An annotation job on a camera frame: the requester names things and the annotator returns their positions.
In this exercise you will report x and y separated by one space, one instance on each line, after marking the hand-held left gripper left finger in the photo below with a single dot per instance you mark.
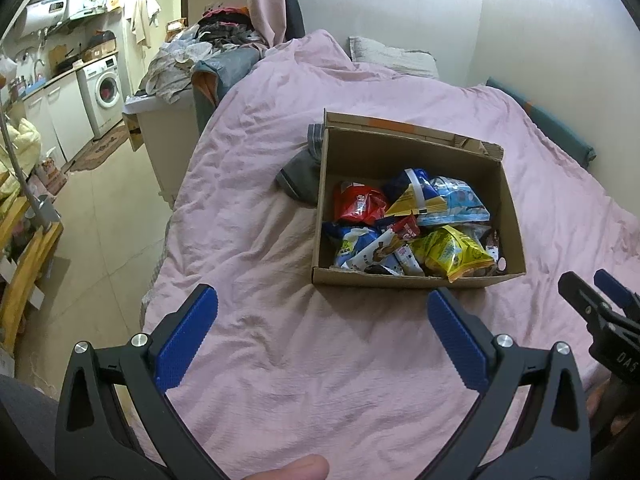
185 340

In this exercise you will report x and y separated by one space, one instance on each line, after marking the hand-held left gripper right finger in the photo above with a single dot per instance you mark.
460 340

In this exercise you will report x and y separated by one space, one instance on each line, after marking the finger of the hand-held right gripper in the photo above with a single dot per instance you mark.
582 297
617 290

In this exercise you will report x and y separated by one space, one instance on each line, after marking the brown cardboard box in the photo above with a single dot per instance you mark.
415 280

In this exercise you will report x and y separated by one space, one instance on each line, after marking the brown chocolate bar packet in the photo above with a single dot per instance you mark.
492 245

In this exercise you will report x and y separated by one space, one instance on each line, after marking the white cartoon snack packet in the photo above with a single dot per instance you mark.
380 252

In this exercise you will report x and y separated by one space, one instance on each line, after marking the small red snack packet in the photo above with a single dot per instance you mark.
407 227

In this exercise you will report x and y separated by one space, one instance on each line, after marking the light blue snack packet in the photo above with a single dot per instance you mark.
457 200

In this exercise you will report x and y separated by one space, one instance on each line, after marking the small yellow snack packet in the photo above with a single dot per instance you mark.
412 205

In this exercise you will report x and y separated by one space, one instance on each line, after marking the blue puffed snack packet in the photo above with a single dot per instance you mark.
350 245

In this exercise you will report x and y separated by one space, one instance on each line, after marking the dark blue snack packet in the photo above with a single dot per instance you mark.
400 185

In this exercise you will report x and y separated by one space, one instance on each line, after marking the person's right hand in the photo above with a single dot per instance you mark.
594 402

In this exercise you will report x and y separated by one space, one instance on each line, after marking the person's left hand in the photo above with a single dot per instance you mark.
290 470

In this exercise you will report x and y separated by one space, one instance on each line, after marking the pink blanket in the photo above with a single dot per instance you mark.
300 360

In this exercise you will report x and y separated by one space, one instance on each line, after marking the wooden rack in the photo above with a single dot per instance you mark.
25 270

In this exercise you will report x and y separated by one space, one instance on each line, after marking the person's grey trousers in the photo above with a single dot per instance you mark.
25 435

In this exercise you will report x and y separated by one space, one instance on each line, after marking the white storage bin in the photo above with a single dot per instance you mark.
165 145

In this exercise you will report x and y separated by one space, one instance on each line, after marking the grey garment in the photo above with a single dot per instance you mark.
300 170

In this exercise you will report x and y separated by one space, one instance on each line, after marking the patterned floor mat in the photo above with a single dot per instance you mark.
97 150

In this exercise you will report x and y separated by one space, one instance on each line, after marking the pink printed package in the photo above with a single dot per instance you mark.
50 175

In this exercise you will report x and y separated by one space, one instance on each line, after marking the grey metal stand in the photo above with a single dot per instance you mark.
17 170

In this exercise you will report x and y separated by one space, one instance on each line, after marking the pale yellow quilt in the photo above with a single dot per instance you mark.
20 155

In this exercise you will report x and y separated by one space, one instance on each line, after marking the white base cabinet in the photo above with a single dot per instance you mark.
60 120

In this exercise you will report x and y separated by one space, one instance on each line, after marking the white washing machine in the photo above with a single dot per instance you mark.
102 95

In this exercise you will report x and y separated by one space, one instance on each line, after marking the white crumpled cloth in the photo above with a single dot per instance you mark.
170 72

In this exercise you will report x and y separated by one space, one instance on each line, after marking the grey white pillow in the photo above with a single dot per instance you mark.
390 57

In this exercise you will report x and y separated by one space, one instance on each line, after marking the brown cardboard carton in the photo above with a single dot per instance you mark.
99 51

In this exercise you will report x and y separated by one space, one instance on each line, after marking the pile of dark clothes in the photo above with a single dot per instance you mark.
227 27

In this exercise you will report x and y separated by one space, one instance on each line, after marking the hanging white towel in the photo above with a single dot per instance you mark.
142 22

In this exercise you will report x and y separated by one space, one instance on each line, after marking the pink hanging sheet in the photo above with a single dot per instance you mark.
265 5

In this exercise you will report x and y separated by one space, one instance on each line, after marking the dark curtain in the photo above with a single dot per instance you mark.
294 5

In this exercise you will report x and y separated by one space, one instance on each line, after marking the white water heater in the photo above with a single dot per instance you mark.
50 10

